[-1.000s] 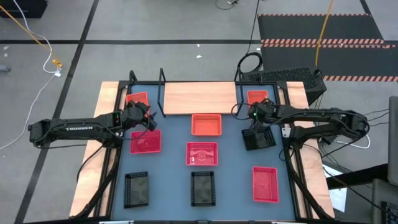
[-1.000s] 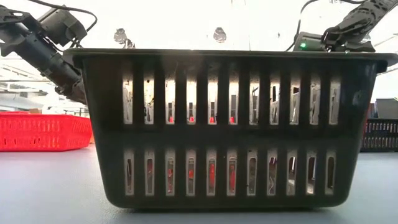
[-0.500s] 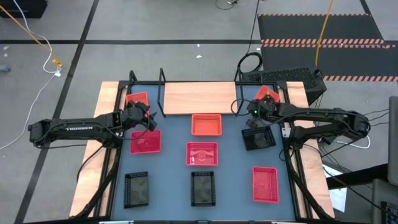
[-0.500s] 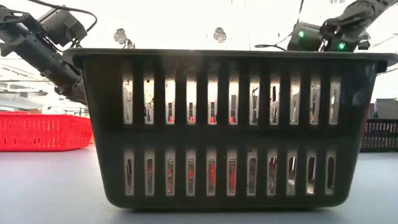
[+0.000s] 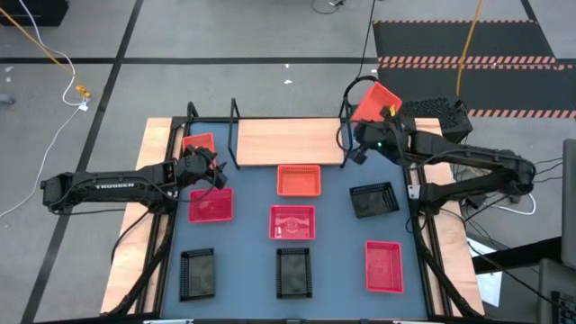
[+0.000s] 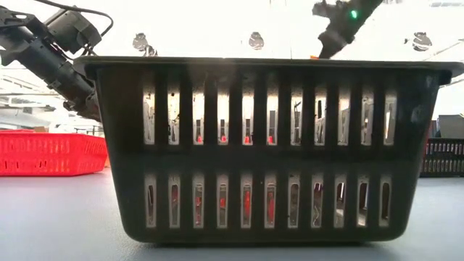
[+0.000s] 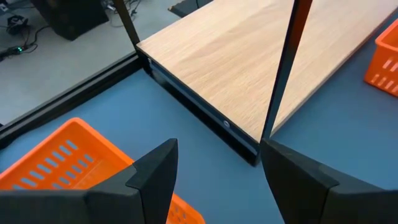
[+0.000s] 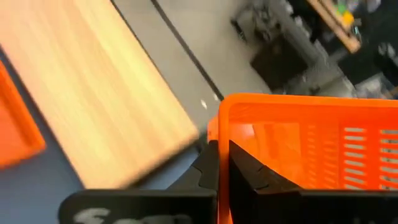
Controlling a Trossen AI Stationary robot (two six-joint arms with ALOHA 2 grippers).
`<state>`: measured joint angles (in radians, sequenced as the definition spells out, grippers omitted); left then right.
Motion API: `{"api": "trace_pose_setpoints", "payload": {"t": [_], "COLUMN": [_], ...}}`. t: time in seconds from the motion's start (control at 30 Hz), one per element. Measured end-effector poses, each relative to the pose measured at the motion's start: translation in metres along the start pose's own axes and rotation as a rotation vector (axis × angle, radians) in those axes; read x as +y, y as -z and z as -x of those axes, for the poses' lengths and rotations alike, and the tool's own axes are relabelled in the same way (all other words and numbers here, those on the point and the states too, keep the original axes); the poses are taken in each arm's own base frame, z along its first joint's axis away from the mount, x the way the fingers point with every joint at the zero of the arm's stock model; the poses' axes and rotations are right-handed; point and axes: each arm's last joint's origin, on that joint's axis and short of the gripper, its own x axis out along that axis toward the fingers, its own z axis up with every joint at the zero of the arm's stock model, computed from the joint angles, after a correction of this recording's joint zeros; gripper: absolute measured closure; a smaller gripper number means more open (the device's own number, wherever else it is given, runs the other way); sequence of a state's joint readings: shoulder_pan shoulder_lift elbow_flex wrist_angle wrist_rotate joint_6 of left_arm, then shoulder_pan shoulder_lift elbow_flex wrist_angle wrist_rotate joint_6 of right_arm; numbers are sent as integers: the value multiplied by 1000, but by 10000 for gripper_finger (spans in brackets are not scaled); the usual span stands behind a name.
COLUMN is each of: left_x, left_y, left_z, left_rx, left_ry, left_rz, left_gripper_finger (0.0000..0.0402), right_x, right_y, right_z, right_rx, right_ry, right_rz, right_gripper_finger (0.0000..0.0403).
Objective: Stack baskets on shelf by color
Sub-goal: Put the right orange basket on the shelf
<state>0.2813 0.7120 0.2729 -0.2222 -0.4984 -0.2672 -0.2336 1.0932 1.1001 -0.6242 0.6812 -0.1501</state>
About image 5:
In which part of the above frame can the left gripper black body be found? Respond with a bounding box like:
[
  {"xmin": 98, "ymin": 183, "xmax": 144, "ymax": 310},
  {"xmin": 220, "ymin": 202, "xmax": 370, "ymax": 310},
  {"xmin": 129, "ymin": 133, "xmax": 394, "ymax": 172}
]
[{"xmin": 175, "ymin": 149, "xmax": 218, "ymax": 191}]

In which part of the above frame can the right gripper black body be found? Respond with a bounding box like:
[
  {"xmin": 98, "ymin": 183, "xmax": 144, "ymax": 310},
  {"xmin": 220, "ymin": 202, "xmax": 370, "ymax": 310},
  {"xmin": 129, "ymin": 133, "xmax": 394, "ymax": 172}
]
[{"xmin": 353, "ymin": 119, "xmax": 412, "ymax": 164}]

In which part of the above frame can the orange plastic basket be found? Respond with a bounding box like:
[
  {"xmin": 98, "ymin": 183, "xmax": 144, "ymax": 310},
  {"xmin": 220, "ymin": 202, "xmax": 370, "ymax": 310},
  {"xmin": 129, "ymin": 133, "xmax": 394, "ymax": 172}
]
[
  {"xmin": 275, "ymin": 164, "xmax": 322, "ymax": 198},
  {"xmin": 181, "ymin": 131, "xmax": 218, "ymax": 168},
  {"xmin": 349, "ymin": 80, "xmax": 403, "ymax": 123}
]

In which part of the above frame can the red plastic basket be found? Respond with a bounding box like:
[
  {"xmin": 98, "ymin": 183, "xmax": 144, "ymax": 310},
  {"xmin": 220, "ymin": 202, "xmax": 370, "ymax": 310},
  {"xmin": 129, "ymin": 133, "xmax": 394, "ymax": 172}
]
[
  {"xmin": 268, "ymin": 204, "xmax": 317, "ymax": 241},
  {"xmin": 364, "ymin": 239, "xmax": 405, "ymax": 294},
  {"xmin": 187, "ymin": 187, "xmax": 235, "ymax": 224}
]

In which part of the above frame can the black plastic basket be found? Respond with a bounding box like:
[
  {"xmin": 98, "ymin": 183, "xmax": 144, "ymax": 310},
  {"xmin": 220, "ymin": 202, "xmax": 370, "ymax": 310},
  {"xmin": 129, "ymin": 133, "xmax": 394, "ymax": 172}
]
[
  {"xmin": 179, "ymin": 247, "xmax": 216, "ymax": 302},
  {"xmin": 348, "ymin": 181, "xmax": 401, "ymax": 220},
  {"xmin": 274, "ymin": 247, "xmax": 313, "ymax": 300}
]

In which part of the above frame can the black perforated computer case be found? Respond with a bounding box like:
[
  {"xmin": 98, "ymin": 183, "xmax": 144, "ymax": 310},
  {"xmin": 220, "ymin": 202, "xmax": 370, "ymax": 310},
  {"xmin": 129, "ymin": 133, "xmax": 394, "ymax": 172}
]
[{"xmin": 398, "ymin": 96, "xmax": 474, "ymax": 144}]

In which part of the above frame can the black hazard-striped floor mat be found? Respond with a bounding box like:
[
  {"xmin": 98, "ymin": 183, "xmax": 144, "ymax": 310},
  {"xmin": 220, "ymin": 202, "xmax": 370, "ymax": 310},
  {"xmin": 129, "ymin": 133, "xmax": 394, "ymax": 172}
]
[
  {"xmin": 372, "ymin": 18, "xmax": 559, "ymax": 64},
  {"xmin": 376, "ymin": 62, "xmax": 576, "ymax": 120}
]

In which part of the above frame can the blue-grey table mat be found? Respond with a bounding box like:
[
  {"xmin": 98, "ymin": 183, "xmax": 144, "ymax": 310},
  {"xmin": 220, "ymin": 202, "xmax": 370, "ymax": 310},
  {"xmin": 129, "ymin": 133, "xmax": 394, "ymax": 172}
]
[{"xmin": 160, "ymin": 121, "xmax": 428, "ymax": 320}]

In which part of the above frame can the black beam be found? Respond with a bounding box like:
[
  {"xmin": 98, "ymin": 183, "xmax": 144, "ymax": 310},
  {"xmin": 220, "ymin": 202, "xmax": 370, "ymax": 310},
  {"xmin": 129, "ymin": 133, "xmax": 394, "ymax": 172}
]
[{"xmin": 472, "ymin": 236, "xmax": 563, "ymax": 275}]

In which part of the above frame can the white paper sheet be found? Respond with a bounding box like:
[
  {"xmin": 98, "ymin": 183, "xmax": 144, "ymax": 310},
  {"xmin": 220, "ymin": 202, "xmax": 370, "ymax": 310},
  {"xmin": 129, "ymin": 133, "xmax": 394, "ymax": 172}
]
[{"xmin": 467, "ymin": 238, "xmax": 503, "ymax": 308}]

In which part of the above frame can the grey monitor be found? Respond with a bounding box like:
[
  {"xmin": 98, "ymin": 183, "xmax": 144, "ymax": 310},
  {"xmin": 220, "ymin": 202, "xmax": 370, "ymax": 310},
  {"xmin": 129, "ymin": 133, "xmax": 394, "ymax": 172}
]
[{"xmin": 561, "ymin": 138, "xmax": 576, "ymax": 271}]

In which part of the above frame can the black box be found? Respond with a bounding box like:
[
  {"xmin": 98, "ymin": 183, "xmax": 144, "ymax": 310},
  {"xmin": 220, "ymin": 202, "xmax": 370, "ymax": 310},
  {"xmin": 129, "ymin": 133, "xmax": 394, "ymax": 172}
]
[{"xmin": 0, "ymin": 0, "xmax": 70, "ymax": 27}]

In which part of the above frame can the black keyboard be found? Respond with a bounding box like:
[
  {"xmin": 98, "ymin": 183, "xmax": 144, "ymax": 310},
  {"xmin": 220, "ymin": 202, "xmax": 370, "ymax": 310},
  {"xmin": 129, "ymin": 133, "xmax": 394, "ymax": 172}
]
[{"xmin": 551, "ymin": 291, "xmax": 576, "ymax": 324}]

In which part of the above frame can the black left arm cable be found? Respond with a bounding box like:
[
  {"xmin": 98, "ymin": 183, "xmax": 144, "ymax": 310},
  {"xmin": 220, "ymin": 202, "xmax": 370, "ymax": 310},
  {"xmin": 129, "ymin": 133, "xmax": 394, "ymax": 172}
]
[{"xmin": 175, "ymin": 179, "xmax": 224, "ymax": 203}]

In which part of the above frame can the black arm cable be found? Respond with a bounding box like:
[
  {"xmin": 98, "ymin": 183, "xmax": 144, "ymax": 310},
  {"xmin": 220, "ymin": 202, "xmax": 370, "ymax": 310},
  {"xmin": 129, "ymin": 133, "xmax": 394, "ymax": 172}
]
[
  {"xmin": 335, "ymin": 123, "xmax": 361, "ymax": 157},
  {"xmin": 175, "ymin": 179, "xmax": 224, "ymax": 203}
]

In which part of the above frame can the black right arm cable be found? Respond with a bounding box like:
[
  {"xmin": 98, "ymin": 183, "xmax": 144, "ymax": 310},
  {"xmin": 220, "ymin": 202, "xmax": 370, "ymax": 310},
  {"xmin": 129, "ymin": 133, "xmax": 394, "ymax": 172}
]
[{"xmin": 335, "ymin": 123, "xmax": 361, "ymax": 157}]

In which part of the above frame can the black aluminium table frame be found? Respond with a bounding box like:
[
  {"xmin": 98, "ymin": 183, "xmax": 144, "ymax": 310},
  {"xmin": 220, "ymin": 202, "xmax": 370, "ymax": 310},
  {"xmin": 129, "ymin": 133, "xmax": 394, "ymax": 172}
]
[{"xmin": 101, "ymin": 101, "xmax": 485, "ymax": 324}]

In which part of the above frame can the wooden shelf with black frame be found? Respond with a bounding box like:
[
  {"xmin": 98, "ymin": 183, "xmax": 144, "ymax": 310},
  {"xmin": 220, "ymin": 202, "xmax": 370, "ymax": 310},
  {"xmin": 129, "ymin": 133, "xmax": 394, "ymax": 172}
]
[{"xmin": 227, "ymin": 97, "xmax": 356, "ymax": 171}]

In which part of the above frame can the black coiled cable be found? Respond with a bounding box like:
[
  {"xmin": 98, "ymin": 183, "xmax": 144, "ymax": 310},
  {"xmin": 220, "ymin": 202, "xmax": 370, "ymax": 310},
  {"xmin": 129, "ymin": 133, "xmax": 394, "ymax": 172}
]
[{"xmin": 341, "ymin": 0, "xmax": 382, "ymax": 119}]

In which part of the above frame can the yellow power cord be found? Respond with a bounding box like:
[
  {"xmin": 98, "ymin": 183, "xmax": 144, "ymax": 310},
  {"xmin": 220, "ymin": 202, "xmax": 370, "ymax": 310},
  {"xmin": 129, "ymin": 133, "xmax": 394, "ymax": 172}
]
[
  {"xmin": 0, "ymin": 6, "xmax": 94, "ymax": 99},
  {"xmin": 454, "ymin": 0, "xmax": 485, "ymax": 98}
]

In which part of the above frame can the black cable with white plug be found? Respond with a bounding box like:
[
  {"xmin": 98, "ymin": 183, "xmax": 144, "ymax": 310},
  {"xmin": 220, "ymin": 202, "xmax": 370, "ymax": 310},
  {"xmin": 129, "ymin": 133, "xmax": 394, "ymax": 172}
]
[{"xmin": 310, "ymin": 0, "xmax": 347, "ymax": 15}]

